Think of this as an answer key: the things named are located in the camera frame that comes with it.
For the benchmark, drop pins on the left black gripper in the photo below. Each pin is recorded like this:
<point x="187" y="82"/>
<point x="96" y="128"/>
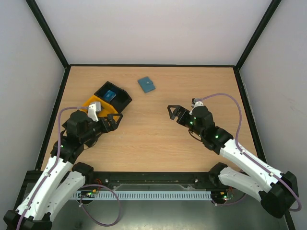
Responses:
<point x="112" y="125"/>

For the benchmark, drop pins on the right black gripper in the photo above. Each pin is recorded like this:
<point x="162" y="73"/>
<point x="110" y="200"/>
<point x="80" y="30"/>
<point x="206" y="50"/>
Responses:
<point x="182" y="115"/>

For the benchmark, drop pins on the teal card holder wallet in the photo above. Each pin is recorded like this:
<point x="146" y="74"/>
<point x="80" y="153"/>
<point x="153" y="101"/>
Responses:
<point x="146" y="84"/>

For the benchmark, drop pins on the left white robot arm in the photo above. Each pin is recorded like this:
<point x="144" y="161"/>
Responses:
<point x="63" y="175"/>

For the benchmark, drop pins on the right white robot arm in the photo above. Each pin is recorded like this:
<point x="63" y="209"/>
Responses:
<point x="276" y="191"/>

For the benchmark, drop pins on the black bin with blue cards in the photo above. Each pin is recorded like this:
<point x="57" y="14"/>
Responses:
<point x="122" y="99"/>

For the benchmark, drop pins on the blue card stack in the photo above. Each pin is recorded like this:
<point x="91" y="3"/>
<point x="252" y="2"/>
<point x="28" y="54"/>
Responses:
<point x="109" y="96"/>

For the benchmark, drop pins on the yellow bin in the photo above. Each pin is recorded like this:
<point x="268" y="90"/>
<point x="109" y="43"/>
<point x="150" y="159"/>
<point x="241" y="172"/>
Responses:
<point x="106" y="108"/>

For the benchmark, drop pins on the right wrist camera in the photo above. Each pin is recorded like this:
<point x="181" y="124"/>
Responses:
<point x="195" y="102"/>

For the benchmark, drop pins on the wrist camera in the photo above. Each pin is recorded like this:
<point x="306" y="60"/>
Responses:
<point x="93" y="109"/>
<point x="195" y="102"/>

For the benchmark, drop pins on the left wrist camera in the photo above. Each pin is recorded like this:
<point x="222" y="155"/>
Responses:
<point x="93" y="109"/>

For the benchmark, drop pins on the black aluminium frame rail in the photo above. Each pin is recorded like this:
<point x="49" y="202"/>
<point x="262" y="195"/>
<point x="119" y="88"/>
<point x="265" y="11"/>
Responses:
<point x="198" y="180"/>

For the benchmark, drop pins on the light blue slotted cable duct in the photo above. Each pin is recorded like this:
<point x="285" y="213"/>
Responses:
<point x="152" y="195"/>

